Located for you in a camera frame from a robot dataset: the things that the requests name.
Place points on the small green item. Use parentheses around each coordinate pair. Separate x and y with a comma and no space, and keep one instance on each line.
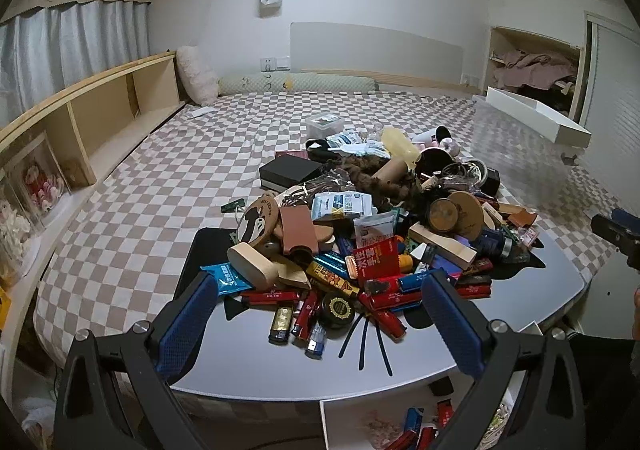
(234,206)

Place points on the wooden bedside shelf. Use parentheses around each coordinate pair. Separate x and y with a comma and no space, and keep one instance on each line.
(105,110)

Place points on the grey curtain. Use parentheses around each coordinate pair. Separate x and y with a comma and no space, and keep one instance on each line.
(75,40)

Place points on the grey headboard panel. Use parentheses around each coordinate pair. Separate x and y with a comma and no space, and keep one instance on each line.
(375,50)

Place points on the dark wooden disc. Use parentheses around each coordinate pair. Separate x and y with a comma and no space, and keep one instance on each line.
(442,215)

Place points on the pile of pink clothes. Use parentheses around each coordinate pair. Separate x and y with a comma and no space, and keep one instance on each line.
(530,70)

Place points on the white storage box lid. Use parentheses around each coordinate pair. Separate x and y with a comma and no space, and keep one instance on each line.
(540,117)

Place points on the white drawer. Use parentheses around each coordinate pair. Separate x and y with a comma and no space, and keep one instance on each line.
(350,425)

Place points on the face mask packet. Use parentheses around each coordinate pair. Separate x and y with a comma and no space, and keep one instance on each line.
(345,204)

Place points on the red card box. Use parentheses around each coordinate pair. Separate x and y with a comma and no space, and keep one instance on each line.
(529,237)

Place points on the tan leather piece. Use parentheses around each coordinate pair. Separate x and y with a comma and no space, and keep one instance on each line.
(520,217)

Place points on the small orange bottle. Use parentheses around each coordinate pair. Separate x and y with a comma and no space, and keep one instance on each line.
(407,264)

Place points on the white printed sachet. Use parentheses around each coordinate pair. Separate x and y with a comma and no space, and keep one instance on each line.
(375,230)

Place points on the red printed packet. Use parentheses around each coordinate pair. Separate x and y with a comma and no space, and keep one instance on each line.
(375,257)

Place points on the small black box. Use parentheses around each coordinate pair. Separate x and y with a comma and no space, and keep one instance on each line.
(491,182)

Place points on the black round tin gold label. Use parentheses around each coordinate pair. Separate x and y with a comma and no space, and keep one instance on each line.
(337,310)

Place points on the display box with red plush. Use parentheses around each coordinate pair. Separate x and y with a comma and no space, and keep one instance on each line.
(40,185)

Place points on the round wooden penguin plaque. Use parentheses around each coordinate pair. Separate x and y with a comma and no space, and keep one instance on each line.
(257,222)

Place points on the long wooden block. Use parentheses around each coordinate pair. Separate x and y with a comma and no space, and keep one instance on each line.
(440,242)

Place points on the white tube cup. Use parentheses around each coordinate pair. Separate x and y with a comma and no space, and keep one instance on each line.
(427,135)

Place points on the white fluffy pillow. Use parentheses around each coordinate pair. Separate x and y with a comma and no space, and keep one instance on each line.
(197,75)

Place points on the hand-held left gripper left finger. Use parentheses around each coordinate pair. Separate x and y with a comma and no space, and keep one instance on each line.
(185,330)

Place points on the cardboard tube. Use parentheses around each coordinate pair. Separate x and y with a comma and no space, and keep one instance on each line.
(392,172)

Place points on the blue wet wipe packet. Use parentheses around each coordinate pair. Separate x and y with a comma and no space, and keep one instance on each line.
(225,280)

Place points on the blue transparent lighter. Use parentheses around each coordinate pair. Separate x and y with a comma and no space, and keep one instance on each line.
(316,342)

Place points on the gold black snack bar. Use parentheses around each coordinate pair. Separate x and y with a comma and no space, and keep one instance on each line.
(332,280)

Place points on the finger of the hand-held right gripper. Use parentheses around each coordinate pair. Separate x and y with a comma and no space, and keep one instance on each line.
(627,217)

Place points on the light wooden disc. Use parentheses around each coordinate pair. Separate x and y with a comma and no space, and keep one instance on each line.
(470,212)

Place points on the open wardrobe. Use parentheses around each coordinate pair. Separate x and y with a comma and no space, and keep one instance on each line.
(579,80)

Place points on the white table with cat print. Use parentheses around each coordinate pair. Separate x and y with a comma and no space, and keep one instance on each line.
(280,370)

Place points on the green long bolster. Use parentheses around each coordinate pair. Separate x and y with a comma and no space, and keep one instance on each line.
(310,82)

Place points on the blue tube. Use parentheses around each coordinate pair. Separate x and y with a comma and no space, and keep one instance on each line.
(330,262)

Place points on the black cup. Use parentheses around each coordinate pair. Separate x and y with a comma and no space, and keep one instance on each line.
(435,162)

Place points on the display box with white plush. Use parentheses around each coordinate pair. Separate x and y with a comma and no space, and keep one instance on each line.
(15,230)

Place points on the light rounded wooden block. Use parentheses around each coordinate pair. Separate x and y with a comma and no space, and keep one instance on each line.
(250,265)

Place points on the brown leather pouch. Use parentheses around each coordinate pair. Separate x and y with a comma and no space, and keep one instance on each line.
(297,230)

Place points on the small clear plastic box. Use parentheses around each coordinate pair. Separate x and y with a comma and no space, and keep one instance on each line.
(324,121)

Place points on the red slim packet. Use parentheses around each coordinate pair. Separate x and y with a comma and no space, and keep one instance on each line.
(270,298)

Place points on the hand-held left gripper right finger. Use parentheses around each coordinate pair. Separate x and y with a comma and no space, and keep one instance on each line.
(452,325)

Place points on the pink white plush toy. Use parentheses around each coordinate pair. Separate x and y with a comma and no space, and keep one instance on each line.
(450,146)

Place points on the wall socket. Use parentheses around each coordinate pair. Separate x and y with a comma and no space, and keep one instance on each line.
(274,64)

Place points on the black gift box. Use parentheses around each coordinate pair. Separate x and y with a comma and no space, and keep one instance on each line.
(290,172)

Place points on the yellow translucent bottle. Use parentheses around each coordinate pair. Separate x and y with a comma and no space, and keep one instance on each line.
(400,145)

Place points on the red tube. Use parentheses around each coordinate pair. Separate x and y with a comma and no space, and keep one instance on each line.
(390,322)
(395,301)

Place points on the dark blue can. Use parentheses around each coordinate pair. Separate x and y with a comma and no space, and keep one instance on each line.
(492,242)

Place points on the white sliding door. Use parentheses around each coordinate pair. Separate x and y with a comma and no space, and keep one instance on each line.
(615,105)

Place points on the white remote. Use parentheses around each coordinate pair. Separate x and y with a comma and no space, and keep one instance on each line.
(200,113)

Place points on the brown fur piece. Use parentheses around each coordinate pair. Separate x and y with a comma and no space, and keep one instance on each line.
(365,180)

